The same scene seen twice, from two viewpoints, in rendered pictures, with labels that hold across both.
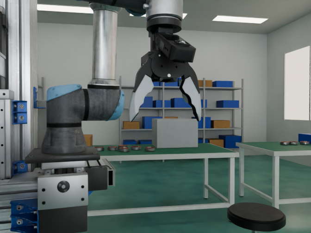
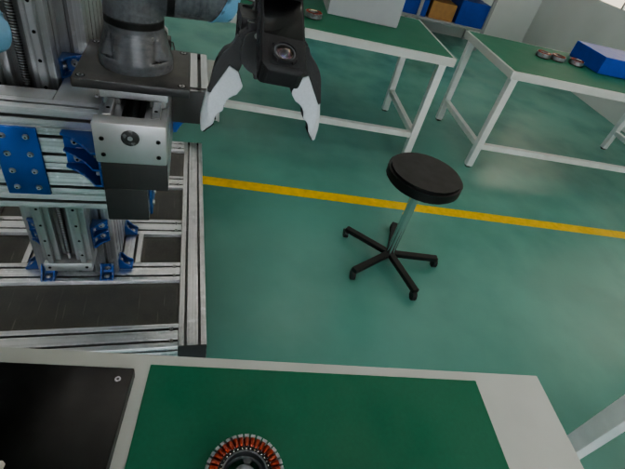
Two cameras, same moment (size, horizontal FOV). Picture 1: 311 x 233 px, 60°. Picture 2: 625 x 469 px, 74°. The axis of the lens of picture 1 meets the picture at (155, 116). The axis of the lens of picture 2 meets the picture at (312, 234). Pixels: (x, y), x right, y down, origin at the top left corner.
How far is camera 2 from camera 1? 0.27 m
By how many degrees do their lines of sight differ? 39
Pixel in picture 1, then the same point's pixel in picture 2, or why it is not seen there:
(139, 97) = (216, 100)
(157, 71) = (249, 64)
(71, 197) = (142, 154)
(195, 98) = (312, 112)
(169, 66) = not seen: hidden behind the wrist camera
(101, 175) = (198, 103)
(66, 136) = (137, 47)
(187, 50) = (287, 73)
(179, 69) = not seen: hidden behind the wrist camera
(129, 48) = not seen: outside the picture
